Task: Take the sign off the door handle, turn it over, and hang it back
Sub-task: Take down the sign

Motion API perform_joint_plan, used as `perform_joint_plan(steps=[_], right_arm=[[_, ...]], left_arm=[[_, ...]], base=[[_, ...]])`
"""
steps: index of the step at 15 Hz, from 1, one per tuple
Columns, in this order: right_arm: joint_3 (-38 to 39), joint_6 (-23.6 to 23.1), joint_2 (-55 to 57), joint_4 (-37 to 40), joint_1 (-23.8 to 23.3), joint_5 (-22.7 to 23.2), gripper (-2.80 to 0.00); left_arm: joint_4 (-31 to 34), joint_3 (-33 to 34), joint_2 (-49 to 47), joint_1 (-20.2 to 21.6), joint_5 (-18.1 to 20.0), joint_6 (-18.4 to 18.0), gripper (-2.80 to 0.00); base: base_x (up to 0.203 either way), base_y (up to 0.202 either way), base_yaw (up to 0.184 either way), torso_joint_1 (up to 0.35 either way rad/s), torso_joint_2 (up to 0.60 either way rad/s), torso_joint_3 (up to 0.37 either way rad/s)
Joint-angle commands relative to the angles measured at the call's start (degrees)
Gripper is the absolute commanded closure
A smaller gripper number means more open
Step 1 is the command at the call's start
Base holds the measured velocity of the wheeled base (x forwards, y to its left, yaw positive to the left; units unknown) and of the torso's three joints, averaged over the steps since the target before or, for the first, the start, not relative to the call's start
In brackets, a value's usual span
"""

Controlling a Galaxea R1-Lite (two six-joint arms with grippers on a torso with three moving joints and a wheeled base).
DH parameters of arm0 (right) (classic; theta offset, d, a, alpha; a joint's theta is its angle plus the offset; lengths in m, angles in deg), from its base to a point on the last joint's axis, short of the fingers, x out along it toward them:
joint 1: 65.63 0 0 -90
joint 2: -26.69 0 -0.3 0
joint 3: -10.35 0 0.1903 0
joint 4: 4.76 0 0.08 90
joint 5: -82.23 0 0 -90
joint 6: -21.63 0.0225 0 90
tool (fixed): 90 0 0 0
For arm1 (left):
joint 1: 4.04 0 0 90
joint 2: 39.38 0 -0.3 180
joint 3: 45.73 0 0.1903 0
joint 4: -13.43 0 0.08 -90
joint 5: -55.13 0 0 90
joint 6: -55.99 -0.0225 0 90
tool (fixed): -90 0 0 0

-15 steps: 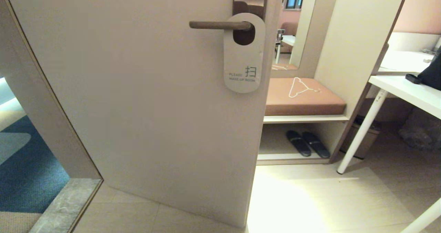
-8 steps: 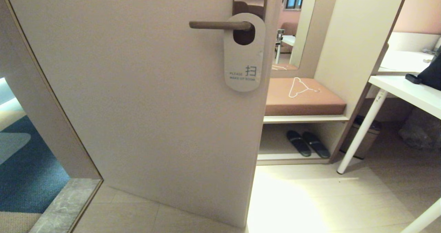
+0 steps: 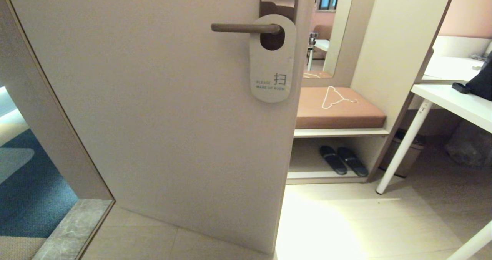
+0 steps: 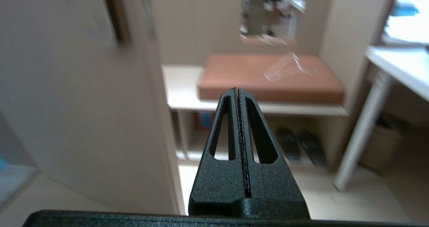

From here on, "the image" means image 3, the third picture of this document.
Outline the blue do-not-disturb door sign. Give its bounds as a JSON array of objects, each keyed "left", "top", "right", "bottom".
[{"left": 250, "top": 14, "right": 297, "bottom": 103}]

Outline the beige wooden door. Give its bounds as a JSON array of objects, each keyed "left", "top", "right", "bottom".
[{"left": 3, "top": 0, "right": 319, "bottom": 256}]

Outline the grey marble door threshold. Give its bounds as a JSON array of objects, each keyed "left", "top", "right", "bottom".
[{"left": 31, "top": 199, "right": 114, "bottom": 260}]

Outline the dark slipper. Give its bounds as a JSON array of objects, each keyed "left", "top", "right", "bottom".
[
  {"left": 337, "top": 147, "right": 369, "bottom": 177},
  {"left": 320, "top": 145, "right": 348, "bottom": 175}
]

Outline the brown bench cushion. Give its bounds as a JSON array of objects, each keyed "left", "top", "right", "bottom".
[{"left": 295, "top": 86, "right": 387, "bottom": 130}]

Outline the beige waste bin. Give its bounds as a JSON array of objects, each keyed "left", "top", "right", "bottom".
[{"left": 386, "top": 129, "right": 426, "bottom": 178}]

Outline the beige wardrobe shelf unit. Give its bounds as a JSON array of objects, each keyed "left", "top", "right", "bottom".
[{"left": 286, "top": 0, "right": 458, "bottom": 184}]

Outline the white table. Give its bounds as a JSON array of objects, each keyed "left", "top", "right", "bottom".
[{"left": 376, "top": 84, "right": 492, "bottom": 260}]

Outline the white washbasin counter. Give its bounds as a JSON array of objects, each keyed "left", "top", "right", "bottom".
[{"left": 422, "top": 35, "right": 492, "bottom": 84}]

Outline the grey plastic bag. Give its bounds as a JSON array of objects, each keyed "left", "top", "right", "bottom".
[{"left": 445, "top": 124, "right": 492, "bottom": 166}]

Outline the black bag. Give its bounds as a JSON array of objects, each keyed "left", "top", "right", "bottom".
[{"left": 466, "top": 58, "right": 492, "bottom": 103}]

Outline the white wire clothes hanger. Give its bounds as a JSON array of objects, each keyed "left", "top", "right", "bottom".
[{"left": 322, "top": 86, "right": 358, "bottom": 110}]

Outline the bronze door handle lever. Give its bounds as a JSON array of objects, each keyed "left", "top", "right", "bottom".
[{"left": 211, "top": 23, "right": 284, "bottom": 36}]

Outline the wall mirror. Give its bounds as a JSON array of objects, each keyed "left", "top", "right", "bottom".
[{"left": 302, "top": 0, "right": 357, "bottom": 79}]

